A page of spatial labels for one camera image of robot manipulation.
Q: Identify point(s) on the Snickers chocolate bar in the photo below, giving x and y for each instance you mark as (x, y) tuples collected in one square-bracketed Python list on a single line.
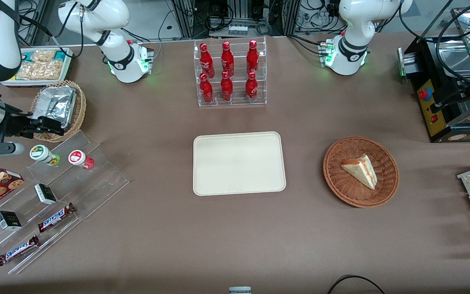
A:
[(55, 217), (18, 250)]

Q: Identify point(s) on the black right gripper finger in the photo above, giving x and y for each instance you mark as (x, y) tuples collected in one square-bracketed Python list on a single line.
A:
[(49, 121), (45, 130)]

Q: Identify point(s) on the red gum bottle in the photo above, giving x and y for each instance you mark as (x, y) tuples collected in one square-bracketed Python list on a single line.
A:
[(80, 159)]

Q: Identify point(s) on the black and steel toaster machine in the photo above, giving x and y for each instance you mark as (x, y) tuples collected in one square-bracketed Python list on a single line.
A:
[(426, 118)]

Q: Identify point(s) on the clear acrylic step shelf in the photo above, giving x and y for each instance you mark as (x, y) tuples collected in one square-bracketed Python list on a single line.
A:
[(96, 183)]

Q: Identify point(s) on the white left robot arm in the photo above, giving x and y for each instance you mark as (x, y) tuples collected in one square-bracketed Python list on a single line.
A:
[(353, 45)]

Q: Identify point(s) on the rice cracker snack bag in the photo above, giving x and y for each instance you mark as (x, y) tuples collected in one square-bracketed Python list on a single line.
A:
[(39, 71), (43, 55)]

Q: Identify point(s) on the red emergency stop button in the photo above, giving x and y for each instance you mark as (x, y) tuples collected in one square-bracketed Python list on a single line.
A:
[(424, 94)]

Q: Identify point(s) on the white snack bin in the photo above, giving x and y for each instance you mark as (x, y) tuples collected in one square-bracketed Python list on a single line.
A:
[(67, 67)]

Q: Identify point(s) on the wrapped triangle sandwich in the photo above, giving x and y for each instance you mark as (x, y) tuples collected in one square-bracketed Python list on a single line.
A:
[(361, 170)]

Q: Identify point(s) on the silver foil container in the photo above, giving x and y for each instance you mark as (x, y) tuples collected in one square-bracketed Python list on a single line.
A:
[(57, 102)]

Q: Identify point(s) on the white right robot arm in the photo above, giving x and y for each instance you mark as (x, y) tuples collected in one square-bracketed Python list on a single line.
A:
[(123, 61)]

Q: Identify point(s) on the cream plastic tray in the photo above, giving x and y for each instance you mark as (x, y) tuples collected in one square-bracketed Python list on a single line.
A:
[(239, 163)]

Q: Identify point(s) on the teal snack pack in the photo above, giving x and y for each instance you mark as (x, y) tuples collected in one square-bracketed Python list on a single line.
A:
[(60, 54)]

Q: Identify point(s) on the light wicker basket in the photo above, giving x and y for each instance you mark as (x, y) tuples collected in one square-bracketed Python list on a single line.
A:
[(80, 110)]

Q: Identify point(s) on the small black box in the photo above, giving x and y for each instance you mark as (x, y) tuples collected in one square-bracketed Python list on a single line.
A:
[(45, 194), (8, 220)]

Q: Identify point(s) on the round brown wicker basket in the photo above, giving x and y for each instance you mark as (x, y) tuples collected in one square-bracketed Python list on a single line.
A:
[(349, 188)]

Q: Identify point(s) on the small grey device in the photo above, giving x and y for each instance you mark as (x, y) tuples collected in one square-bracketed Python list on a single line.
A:
[(240, 290)]

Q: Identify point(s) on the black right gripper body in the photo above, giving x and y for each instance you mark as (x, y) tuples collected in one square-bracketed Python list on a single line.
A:
[(14, 124)]

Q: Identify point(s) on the clear acrylic bottle rack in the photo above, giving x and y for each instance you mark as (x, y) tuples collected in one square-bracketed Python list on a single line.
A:
[(237, 98)]

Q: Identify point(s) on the white power strip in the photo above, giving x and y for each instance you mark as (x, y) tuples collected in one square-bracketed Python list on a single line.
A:
[(238, 30)]

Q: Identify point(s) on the red cola bottle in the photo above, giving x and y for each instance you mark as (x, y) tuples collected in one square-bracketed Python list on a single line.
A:
[(251, 89), (206, 61), (227, 89), (227, 59), (252, 57), (206, 90)]

